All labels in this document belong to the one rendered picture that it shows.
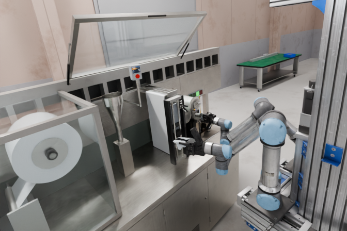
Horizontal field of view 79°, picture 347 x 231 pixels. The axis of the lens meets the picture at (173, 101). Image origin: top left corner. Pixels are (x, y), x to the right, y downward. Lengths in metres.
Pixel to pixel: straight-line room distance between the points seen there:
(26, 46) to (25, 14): 0.50
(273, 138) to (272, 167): 0.19
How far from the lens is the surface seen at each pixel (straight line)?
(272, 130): 1.10
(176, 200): 1.69
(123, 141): 1.61
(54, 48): 4.06
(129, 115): 1.86
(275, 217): 1.53
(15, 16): 4.31
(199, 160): 1.76
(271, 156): 1.19
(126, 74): 1.79
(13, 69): 4.31
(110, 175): 1.25
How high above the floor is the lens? 1.92
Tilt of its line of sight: 19 degrees down
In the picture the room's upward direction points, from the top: 6 degrees counter-clockwise
